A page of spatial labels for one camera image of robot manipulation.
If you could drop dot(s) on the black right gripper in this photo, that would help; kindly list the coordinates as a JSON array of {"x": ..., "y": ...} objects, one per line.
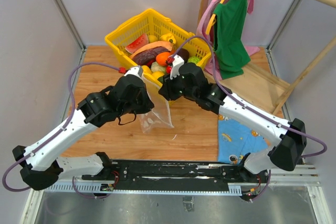
[{"x": 166, "y": 89}]

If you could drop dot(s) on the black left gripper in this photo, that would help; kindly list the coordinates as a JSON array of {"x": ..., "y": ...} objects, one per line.
[{"x": 147, "y": 104}]

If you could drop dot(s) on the orange persimmon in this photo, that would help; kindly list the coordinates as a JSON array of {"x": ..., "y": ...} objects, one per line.
[{"x": 162, "y": 58}]

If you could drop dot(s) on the clear polka dot zip bag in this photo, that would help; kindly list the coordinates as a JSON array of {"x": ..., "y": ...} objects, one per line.
[{"x": 159, "y": 116}]

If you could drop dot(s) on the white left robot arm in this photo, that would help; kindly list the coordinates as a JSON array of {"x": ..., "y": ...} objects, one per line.
[{"x": 42, "y": 164}]

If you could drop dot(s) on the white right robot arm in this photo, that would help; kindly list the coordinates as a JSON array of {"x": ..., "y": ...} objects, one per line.
[{"x": 287, "y": 140}]

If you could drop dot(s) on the yellow lemon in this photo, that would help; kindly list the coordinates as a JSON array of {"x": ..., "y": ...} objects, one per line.
[{"x": 156, "y": 75}]

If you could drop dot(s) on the green custard apple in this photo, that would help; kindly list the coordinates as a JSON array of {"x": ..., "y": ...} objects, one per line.
[{"x": 193, "y": 59}]

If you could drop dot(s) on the pale green cabbage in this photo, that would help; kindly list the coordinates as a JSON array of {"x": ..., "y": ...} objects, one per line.
[{"x": 155, "y": 67}]

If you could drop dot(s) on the dark purple mangosteen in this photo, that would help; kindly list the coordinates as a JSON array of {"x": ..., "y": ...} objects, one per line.
[{"x": 184, "y": 54}]

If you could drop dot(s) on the papaya half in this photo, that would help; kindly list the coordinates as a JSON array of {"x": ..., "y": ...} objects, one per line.
[{"x": 152, "y": 45}]

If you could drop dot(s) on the yellow bell pepper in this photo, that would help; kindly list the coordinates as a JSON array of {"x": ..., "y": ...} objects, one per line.
[{"x": 169, "y": 37}]

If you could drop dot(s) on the watermelon slice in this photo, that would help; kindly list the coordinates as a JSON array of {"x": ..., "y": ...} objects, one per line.
[{"x": 137, "y": 44}]

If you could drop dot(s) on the pink garment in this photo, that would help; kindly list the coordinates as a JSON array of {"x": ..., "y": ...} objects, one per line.
[{"x": 212, "y": 65}]

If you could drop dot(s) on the yellow plastic basket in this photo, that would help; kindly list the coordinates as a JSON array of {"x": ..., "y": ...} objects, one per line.
[{"x": 151, "y": 20}]

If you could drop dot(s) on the blue cartoon cloth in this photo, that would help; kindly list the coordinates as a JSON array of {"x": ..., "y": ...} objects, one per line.
[{"x": 236, "y": 140}]

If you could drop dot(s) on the green shirt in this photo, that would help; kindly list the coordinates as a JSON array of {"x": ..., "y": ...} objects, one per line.
[{"x": 229, "y": 49}]

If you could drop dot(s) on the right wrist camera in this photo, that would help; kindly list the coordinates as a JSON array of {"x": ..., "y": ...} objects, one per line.
[{"x": 175, "y": 62}]

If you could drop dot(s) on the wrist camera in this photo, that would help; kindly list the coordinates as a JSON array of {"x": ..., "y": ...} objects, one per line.
[
  {"x": 175, "y": 62},
  {"x": 136, "y": 71}
]

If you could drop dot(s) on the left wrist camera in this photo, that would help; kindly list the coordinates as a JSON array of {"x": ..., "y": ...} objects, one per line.
[{"x": 136, "y": 71}]

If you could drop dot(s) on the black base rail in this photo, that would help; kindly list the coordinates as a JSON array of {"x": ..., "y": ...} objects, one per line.
[{"x": 175, "y": 177}]

